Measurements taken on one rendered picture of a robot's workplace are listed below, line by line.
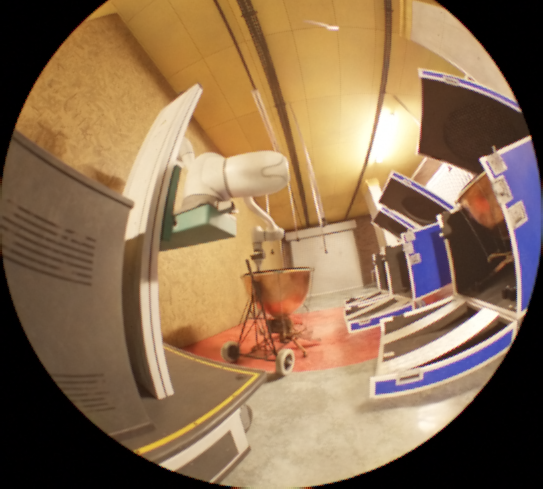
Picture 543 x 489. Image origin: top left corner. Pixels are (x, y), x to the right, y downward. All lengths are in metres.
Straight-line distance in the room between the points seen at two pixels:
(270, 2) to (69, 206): 2.55
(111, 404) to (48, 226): 0.32
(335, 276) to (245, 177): 7.43
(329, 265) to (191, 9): 8.53
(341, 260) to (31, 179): 8.01
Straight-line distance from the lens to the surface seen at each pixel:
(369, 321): 2.05
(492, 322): 1.25
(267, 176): 0.56
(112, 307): 0.37
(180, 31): 2.71
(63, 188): 0.37
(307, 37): 2.68
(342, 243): 8.02
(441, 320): 1.62
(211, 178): 0.58
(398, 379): 0.95
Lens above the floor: 0.67
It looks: 23 degrees up
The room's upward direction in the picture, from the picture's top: 6 degrees counter-clockwise
